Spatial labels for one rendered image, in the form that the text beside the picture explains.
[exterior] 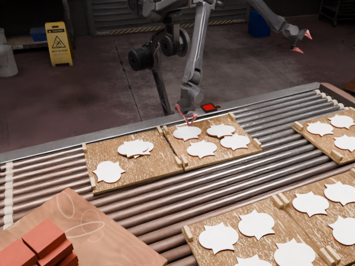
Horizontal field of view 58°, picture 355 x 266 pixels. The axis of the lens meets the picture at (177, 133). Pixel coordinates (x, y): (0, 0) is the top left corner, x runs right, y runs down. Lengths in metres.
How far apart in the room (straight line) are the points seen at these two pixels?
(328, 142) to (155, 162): 0.88
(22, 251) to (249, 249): 0.74
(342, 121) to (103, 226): 1.40
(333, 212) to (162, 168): 0.73
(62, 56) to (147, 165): 3.75
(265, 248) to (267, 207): 0.20
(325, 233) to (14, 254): 1.02
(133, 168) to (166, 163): 0.15
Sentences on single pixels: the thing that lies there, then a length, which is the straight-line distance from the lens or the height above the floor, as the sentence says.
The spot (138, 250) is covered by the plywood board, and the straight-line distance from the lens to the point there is 1.07.
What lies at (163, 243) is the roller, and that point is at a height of 0.92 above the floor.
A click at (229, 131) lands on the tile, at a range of 1.69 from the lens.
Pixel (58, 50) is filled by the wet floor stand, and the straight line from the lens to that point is 5.07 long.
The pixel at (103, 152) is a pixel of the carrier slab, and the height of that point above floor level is 0.94.
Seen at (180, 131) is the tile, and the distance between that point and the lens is 1.69.
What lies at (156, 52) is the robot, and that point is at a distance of 2.68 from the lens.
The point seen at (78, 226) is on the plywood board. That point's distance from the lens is 1.17.
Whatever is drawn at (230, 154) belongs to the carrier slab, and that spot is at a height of 0.94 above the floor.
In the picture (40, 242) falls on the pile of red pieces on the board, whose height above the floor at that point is 1.32.
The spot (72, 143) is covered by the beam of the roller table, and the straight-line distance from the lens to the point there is 1.75.
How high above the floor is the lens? 1.91
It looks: 35 degrees down
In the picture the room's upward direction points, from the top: 1 degrees counter-clockwise
